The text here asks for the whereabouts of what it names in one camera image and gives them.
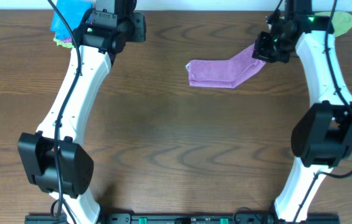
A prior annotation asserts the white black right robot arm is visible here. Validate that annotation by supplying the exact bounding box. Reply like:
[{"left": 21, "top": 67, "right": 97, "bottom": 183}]
[{"left": 253, "top": 13, "right": 352, "bottom": 223}]

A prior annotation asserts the folded green cloth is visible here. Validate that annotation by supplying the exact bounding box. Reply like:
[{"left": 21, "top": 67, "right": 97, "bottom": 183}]
[{"left": 53, "top": 38, "right": 74, "bottom": 49}]

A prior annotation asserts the folded purple cloth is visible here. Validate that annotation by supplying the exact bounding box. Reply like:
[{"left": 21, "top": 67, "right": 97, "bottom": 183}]
[{"left": 62, "top": 37, "right": 72, "bottom": 44}]

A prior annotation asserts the green microfiber cloth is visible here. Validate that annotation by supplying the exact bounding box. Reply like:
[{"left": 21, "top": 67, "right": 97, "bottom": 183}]
[{"left": 332, "top": 11, "right": 352, "bottom": 37}]

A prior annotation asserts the folded blue cloth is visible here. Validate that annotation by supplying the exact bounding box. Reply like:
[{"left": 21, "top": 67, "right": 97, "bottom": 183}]
[{"left": 50, "top": 0, "right": 93, "bottom": 40}]

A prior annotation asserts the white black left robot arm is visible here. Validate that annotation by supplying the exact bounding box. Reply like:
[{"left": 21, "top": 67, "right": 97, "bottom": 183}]
[{"left": 17, "top": 11, "right": 146, "bottom": 223}]

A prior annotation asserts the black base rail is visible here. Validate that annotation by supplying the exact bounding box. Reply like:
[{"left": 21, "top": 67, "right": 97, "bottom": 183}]
[{"left": 24, "top": 212, "right": 340, "bottom": 224}]

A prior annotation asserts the purple microfiber cloth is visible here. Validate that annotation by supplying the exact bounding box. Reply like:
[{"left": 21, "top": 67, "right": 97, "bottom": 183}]
[{"left": 186, "top": 44, "right": 266, "bottom": 88}]

